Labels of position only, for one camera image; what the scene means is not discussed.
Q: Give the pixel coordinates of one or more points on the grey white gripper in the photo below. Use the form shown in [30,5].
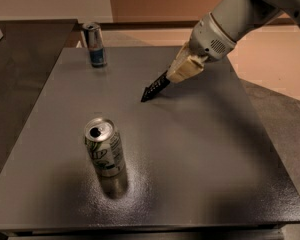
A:
[208,37]

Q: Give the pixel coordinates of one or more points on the black rxbar chocolate wrapper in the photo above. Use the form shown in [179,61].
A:
[156,87]

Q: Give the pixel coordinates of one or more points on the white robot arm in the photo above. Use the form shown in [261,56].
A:
[239,17]

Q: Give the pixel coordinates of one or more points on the blue silver energy drink can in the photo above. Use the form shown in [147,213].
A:
[94,41]

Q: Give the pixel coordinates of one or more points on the silver green 7up can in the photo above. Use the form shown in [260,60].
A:
[104,146]

